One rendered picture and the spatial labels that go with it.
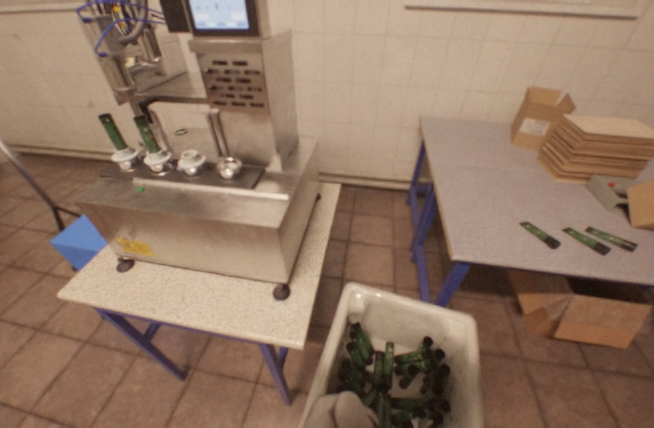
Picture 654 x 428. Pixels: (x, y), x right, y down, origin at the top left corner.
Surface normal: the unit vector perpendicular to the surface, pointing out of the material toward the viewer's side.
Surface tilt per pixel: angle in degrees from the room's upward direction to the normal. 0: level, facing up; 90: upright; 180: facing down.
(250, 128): 90
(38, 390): 0
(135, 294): 0
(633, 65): 90
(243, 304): 0
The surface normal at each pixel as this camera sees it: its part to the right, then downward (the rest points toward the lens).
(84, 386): 0.00, -0.75
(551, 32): -0.18, 0.66
